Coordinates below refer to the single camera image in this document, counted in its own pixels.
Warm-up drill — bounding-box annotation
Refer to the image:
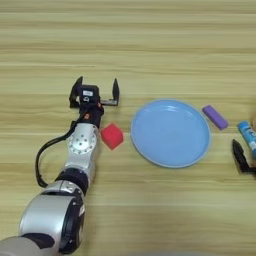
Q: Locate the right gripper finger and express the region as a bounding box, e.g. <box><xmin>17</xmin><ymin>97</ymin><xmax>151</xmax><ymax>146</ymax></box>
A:
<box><xmin>231</xmin><ymin>138</ymin><xmax>256</xmax><ymax>176</ymax></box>

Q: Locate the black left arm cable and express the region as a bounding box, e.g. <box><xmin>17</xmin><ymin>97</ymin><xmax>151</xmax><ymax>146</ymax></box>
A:
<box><xmin>34</xmin><ymin>114</ymin><xmax>82</xmax><ymax>189</ymax></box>

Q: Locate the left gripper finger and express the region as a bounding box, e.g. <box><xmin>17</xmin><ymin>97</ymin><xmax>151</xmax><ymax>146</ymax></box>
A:
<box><xmin>68</xmin><ymin>75</ymin><xmax>85</xmax><ymax>109</ymax></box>
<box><xmin>111</xmin><ymin>77</ymin><xmax>121</xmax><ymax>102</ymax></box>

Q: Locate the red cube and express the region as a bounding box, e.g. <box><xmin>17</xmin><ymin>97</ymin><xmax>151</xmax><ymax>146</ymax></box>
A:
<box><xmin>100</xmin><ymin>122</ymin><xmax>125</xmax><ymax>151</ymax></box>

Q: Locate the blue round plate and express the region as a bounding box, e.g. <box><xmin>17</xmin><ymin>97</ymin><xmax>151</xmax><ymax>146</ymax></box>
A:
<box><xmin>130</xmin><ymin>98</ymin><xmax>212</xmax><ymax>169</ymax></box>

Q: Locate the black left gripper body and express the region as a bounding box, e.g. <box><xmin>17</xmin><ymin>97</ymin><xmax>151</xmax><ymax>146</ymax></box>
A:
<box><xmin>77</xmin><ymin>98</ymin><xmax>120</xmax><ymax>130</ymax></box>

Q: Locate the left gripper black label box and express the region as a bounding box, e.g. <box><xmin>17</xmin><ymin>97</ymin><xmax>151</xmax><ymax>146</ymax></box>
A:
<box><xmin>78</xmin><ymin>84</ymin><xmax>101</xmax><ymax>107</ymax></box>

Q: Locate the blue glue stick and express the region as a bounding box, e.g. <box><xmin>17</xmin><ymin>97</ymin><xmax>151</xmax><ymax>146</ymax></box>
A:
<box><xmin>236</xmin><ymin>120</ymin><xmax>256</xmax><ymax>160</ymax></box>

